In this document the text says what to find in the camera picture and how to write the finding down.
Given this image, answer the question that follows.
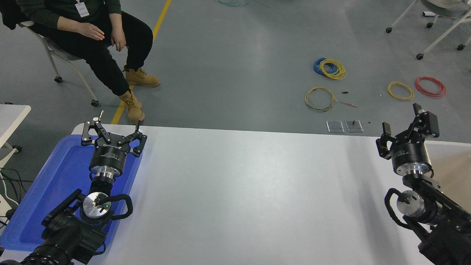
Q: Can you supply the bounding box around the blue plastic tray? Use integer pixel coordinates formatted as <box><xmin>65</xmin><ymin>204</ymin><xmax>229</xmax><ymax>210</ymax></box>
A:
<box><xmin>0</xmin><ymin>134</ymin><xmax>144</xmax><ymax>252</ymax></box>

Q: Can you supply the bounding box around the white frame chair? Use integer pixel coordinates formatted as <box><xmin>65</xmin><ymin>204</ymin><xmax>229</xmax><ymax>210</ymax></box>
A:
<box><xmin>385</xmin><ymin>0</ymin><xmax>471</xmax><ymax>60</ymax></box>

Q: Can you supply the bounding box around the blue wire coil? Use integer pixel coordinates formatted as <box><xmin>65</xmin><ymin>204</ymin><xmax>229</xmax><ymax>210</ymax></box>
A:
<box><xmin>313</xmin><ymin>58</ymin><xmax>337</xmax><ymax>77</ymax></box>

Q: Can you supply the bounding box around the person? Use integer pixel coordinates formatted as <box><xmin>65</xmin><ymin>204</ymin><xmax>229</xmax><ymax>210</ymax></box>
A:
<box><xmin>0</xmin><ymin>0</ymin><xmax>161</xmax><ymax>123</ymax></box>

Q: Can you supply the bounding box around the black floor cable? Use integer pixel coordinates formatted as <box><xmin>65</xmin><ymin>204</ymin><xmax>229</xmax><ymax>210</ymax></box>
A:
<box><xmin>0</xmin><ymin>167</ymin><xmax>33</xmax><ymax>226</ymax></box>

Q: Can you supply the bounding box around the white side table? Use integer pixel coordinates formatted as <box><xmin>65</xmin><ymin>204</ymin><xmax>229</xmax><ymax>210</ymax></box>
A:
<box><xmin>0</xmin><ymin>100</ymin><xmax>32</xmax><ymax>170</ymax></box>

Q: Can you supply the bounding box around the person's right hand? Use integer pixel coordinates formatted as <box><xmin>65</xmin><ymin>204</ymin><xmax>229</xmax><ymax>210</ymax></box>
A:
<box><xmin>75</xmin><ymin>23</ymin><xmax>106</xmax><ymax>41</ymax></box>

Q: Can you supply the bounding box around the white badge card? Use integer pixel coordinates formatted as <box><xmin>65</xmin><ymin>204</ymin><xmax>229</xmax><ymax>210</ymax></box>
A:
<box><xmin>75</xmin><ymin>1</ymin><xmax>90</xmax><ymax>18</ymax></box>

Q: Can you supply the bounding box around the yellow and dark wire coil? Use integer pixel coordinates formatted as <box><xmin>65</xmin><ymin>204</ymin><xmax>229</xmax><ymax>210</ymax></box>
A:
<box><xmin>305</xmin><ymin>87</ymin><xmax>337</xmax><ymax>112</ymax></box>

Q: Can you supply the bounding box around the white power strip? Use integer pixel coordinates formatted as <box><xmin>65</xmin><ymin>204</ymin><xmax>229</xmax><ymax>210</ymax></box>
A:
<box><xmin>0</xmin><ymin>193</ymin><xmax>14</xmax><ymax>218</ymax></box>

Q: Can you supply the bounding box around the thick yellow wire coil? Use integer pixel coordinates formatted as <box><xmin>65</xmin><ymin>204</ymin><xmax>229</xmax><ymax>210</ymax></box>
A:
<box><xmin>319</xmin><ymin>59</ymin><xmax>346</xmax><ymax>80</ymax></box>

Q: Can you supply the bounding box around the grey chair with casters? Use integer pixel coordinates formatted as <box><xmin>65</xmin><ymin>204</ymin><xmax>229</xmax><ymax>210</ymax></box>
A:
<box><xmin>18</xmin><ymin>20</ymin><xmax>100</xmax><ymax>107</ymax></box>

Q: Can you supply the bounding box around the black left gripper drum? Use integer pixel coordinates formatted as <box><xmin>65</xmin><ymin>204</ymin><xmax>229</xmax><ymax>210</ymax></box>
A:
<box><xmin>89</xmin><ymin>137</ymin><xmax>130</xmax><ymax>173</ymax></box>

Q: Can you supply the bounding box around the red wire coil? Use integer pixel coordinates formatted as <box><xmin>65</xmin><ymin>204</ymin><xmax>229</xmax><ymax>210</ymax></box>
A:
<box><xmin>415</xmin><ymin>76</ymin><xmax>446</xmax><ymax>99</ymax></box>

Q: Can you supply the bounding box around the thin yellow wire coil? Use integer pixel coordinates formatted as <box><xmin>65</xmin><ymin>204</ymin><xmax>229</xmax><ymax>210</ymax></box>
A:
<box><xmin>387</xmin><ymin>81</ymin><xmax>414</xmax><ymax>100</ymax></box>

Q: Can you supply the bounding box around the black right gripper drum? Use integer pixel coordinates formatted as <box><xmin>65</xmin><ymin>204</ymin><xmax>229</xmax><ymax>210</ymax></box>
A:
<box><xmin>390</xmin><ymin>141</ymin><xmax>432</xmax><ymax>174</ymax></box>

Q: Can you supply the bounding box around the person's left hand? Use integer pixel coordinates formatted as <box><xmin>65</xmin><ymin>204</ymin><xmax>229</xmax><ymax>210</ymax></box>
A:
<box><xmin>110</xmin><ymin>28</ymin><xmax>127</xmax><ymax>52</ymax></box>

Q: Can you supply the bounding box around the large pale bin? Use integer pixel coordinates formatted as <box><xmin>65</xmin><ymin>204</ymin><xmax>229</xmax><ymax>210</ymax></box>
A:
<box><xmin>399</xmin><ymin>140</ymin><xmax>471</xmax><ymax>265</ymax></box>

